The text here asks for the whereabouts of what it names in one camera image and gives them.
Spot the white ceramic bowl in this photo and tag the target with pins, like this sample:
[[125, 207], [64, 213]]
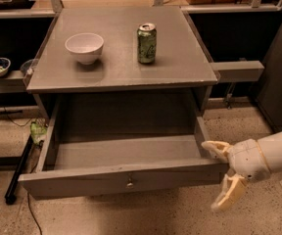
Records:
[[85, 48]]

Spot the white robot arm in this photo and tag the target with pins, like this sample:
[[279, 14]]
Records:
[[271, 147]]

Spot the grey top drawer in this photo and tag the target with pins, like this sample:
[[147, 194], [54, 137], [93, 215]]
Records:
[[99, 144]]

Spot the green snack bag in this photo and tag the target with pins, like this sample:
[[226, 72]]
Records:
[[37, 132]]

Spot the green soda can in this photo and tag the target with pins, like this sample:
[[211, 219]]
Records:
[[146, 43]]

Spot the grey side shelf beam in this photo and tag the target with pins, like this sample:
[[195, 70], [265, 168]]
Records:
[[240, 71]]

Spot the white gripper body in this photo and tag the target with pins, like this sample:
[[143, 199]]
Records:
[[244, 161]]

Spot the grey drawer cabinet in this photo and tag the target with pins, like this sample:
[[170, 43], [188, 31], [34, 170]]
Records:
[[180, 60]]

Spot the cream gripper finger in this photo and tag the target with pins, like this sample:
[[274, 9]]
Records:
[[233, 188], [220, 148]]

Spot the clear plastic cup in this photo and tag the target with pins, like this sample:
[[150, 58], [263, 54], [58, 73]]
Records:
[[29, 66]]

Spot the black metal leg bar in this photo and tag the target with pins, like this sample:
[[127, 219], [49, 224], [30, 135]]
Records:
[[10, 196]]

